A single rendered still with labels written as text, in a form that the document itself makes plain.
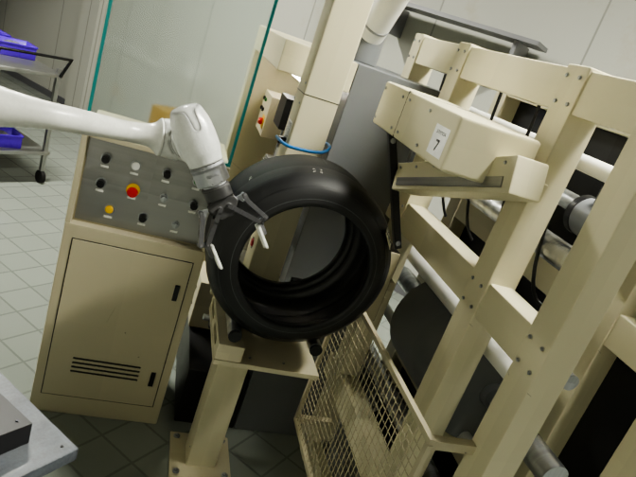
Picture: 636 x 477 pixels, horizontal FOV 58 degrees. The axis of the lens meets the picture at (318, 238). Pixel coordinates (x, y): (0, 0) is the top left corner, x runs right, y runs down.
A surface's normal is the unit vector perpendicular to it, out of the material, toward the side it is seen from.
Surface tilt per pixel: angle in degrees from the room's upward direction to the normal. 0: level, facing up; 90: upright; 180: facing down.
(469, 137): 90
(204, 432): 90
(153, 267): 90
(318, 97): 90
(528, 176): 72
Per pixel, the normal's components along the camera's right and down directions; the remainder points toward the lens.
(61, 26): -0.52, 0.11
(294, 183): 0.07, -0.40
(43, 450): 0.32, -0.89
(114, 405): 0.20, 0.40
